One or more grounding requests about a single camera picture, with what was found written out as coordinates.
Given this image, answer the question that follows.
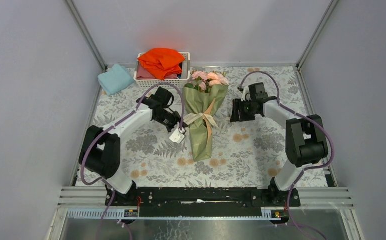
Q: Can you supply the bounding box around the light blue folded towel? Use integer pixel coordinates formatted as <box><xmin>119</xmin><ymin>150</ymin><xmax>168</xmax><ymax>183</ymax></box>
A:
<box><xmin>98</xmin><ymin>64</ymin><xmax>135</xmax><ymax>96</ymax></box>

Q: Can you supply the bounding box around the white plastic basket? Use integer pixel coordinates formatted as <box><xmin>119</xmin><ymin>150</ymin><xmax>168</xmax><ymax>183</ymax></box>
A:
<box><xmin>133</xmin><ymin>51</ymin><xmax>192</xmax><ymax>90</ymax></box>

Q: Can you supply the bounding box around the pink fake flower stem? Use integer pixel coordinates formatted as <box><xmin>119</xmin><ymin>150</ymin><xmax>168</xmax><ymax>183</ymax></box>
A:
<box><xmin>206</xmin><ymin>72</ymin><xmax>221</xmax><ymax>81</ymax></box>
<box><xmin>198</xmin><ymin>81</ymin><xmax>208</xmax><ymax>92</ymax></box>
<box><xmin>191</xmin><ymin>71</ymin><xmax>208</xmax><ymax>81</ymax></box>
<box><xmin>209</xmin><ymin>77</ymin><xmax>230</xmax><ymax>86</ymax></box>

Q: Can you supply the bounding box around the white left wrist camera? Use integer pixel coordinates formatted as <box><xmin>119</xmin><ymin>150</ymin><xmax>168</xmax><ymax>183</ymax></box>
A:
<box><xmin>169</xmin><ymin>128</ymin><xmax>187</xmax><ymax>144</ymax></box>

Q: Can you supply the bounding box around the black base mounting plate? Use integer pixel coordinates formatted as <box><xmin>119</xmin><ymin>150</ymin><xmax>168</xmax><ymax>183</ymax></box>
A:
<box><xmin>105</xmin><ymin>187</ymin><xmax>301</xmax><ymax>218</ymax></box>

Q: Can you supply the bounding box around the orange cloth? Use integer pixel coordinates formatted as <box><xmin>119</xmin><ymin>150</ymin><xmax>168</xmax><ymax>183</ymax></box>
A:
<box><xmin>137</xmin><ymin>48</ymin><xmax>185</xmax><ymax>81</ymax></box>

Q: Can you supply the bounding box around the pink cloth in basket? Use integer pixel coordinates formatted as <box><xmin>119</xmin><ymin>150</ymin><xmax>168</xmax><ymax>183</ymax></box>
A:
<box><xmin>136</xmin><ymin>65</ymin><xmax>179</xmax><ymax>81</ymax></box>

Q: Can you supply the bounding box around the cream ribbon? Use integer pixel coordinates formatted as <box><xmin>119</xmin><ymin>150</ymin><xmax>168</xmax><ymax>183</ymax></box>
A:
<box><xmin>184</xmin><ymin>99</ymin><xmax>219</xmax><ymax>139</ymax></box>

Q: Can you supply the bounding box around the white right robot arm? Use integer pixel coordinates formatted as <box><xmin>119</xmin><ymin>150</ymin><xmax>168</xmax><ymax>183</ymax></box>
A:
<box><xmin>230</xmin><ymin>83</ymin><xmax>329</xmax><ymax>192</ymax></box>

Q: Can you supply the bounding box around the green and orange wrapping paper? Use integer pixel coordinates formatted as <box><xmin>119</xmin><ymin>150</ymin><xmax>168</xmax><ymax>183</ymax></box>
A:
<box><xmin>182</xmin><ymin>71</ymin><xmax>229</xmax><ymax>162</ymax></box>

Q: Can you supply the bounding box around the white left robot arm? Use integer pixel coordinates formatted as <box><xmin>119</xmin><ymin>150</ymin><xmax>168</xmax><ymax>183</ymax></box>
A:
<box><xmin>79</xmin><ymin>86</ymin><xmax>186</xmax><ymax>195</ymax></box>

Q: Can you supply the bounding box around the floral patterned table mat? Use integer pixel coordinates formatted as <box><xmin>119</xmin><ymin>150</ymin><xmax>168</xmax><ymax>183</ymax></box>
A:
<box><xmin>75</xmin><ymin>66</ymin><xmax>329</xmax><ymax>189</ymax></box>

